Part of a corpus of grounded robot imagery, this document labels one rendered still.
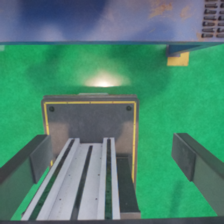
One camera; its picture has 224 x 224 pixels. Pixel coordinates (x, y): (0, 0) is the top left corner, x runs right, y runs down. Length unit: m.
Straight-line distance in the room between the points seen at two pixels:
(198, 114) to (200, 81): 0.30
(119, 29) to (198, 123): 1.22
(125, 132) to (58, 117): 0.50
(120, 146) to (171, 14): 0.89
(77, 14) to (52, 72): 0.77
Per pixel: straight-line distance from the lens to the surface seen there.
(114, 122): 1.17
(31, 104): 1.63
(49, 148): 0.17
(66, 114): 1.19
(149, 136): 1.60
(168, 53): 1.52
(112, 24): 0.82
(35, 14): 0.90
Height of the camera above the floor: 1.43
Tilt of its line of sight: 75 degrees down
